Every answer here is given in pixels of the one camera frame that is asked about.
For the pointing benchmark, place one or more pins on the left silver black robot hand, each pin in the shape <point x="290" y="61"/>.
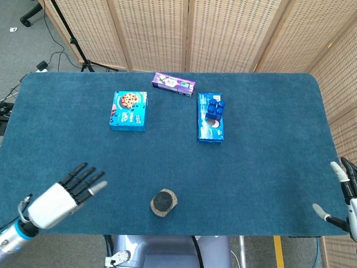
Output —
<point x="53" y="201"/>

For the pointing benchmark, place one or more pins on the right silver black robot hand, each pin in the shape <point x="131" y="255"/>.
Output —
<point x="348" y="195"/>

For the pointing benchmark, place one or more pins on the dark blue cookie box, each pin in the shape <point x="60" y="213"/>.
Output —
<point x="211" y="123"/>

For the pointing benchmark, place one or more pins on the light blue cookie box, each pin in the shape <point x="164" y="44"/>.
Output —
<point x="129" y="111"/>

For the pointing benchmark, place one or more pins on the black power adapter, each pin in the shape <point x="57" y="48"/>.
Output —
<point x="42" y="66"/>

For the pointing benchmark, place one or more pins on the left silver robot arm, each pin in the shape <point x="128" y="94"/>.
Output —
<point x="12" y="237"/>

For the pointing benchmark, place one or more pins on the blue table cloth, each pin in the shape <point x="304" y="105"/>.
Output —
<point x="178" y="167"/>

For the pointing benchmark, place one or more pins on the tan round object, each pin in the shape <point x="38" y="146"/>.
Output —
<point x="164" y="201"/>

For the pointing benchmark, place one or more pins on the black tripod stand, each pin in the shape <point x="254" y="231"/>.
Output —
<point x="75" y="42"/>

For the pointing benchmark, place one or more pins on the purple snack box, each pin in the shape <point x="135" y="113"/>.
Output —
<point x="173" y="83"/>

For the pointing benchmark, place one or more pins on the blue toy building block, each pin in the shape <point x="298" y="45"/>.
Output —
<point x="214" y="108"/>

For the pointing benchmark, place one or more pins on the black office chair base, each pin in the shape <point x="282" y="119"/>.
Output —
<point x="30" y="14"/>

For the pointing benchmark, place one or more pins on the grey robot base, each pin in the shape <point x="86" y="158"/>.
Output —
<point x="167" y="251"/>

